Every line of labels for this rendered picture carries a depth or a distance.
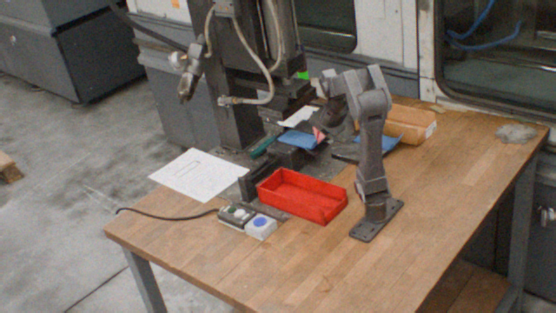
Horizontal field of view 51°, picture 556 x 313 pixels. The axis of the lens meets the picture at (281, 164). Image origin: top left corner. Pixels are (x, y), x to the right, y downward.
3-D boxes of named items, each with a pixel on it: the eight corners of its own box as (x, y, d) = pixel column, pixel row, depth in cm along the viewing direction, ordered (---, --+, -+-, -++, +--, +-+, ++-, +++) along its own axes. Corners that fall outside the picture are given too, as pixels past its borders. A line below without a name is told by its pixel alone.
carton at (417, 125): (418, 149, 193) (418, 129, 189) (354, 132, 208) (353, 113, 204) (436, 130, 201) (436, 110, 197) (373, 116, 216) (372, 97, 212)
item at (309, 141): (314, 150, 184) (314, 142, 182) (277, 139, 193) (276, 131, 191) (327, 140, 188) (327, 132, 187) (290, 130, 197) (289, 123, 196)
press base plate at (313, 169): (285, 230, 172) (283, 223, 171) (174, 184, 202) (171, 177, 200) (396, 127, 211) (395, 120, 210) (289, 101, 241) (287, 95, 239)
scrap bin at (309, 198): (325, 227, 166) (322, 210, 163) (259, 202, 181) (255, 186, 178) (348, 204, 173) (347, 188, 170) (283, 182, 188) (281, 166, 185)
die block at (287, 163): (294, 176, 190) (290, 156, 186) (270, 168, 196) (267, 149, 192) (328, 146, 202) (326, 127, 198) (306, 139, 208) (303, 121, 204)
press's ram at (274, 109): (287, 131, 179) (271, 40, 163) (227, 114, 195) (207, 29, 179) (321, 105, 190) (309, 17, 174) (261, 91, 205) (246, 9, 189)
